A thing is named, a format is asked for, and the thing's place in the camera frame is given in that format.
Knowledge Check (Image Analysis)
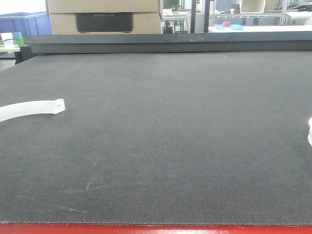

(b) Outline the light blue tray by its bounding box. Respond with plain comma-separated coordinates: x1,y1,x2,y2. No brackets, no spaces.
215,24,245,31

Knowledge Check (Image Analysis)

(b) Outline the white object right edge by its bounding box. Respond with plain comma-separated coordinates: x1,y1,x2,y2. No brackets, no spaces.
308,117,312,146

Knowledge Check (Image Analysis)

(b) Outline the blue crate background left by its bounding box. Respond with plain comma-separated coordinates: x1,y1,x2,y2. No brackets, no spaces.
0,12,52,35

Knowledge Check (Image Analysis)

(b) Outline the green and blue small cup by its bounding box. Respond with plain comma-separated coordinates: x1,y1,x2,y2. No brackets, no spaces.
13,32,24,47

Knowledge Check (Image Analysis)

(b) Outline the black fabric table mat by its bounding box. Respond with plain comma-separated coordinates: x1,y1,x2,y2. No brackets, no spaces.
0,51,312,226

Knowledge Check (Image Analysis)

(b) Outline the upper cardboard box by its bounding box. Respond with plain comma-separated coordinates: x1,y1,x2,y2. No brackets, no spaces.
47,0,163,14

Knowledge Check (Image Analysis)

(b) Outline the white curved PVC pipe clamp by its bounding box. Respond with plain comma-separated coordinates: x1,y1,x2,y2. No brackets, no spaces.
0,98,65,122

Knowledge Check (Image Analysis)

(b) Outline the small red box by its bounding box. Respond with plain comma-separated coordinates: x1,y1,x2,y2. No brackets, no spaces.
222,21,231,27

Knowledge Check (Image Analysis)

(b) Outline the lower cardboard box black print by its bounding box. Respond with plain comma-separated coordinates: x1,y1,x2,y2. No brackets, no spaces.
50,13,161,35

